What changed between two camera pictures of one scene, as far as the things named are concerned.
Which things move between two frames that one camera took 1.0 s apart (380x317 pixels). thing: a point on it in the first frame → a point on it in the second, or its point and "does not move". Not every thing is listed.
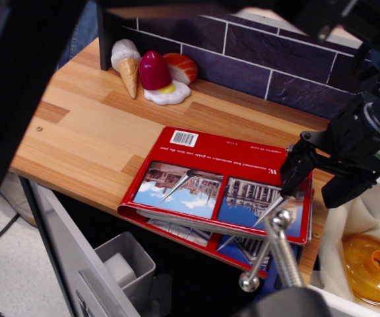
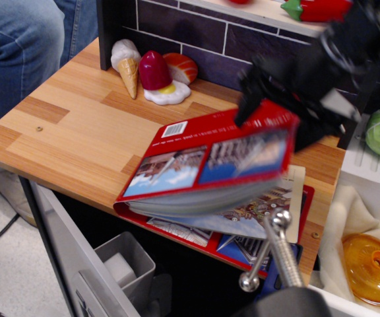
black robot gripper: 356,136 → 297,81
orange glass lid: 374,269 does not move
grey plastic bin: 132,268 does not move
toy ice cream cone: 125,58 does not move
